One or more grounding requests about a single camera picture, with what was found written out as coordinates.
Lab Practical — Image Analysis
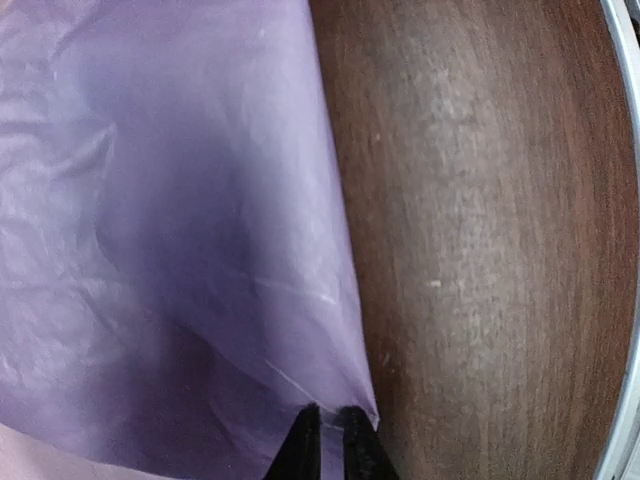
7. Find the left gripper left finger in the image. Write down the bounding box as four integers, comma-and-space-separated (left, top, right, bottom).
267, 404, 320, 480

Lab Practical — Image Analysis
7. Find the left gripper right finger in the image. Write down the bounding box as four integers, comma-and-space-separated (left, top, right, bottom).
340, 406, 399, 480

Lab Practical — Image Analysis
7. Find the purple pink wrapping paper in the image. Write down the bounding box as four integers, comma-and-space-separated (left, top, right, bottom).
1, 1, 378, 479

